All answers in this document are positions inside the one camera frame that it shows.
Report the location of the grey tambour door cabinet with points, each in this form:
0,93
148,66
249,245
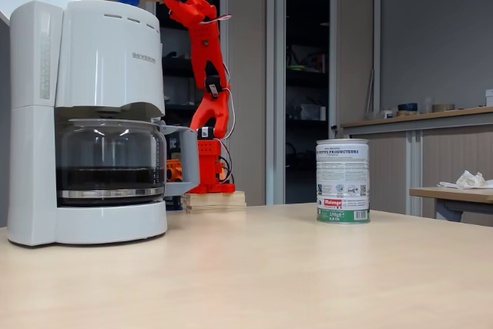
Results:
246,55
354,55

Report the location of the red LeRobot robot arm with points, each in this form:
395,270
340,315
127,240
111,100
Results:
208,55

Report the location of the white cardboard box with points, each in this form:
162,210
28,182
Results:
489,98

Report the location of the ground coffee tin can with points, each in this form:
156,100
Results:
343,175

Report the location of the dark blue tape roll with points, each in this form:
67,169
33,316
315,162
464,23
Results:
407,107

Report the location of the orange printed clamp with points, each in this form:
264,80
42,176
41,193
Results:
174,171

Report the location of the clear plastic bottle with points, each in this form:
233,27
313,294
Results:
427,107

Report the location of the small white jar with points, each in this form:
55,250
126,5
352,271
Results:
387,114

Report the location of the low cabinet wooden top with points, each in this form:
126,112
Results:
454,144

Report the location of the pale storage box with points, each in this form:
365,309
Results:
312,113

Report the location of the white drip coffee maker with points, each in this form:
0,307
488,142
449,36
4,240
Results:
108,67

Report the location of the small wooden side table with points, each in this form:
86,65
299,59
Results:
454,195

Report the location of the wooden base block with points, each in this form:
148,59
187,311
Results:
215,202

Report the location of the green flat spool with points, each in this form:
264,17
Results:
296,68

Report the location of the grey leaning tube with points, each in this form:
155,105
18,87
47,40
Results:
370,90

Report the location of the beige tape roll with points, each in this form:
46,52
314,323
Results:
443,108

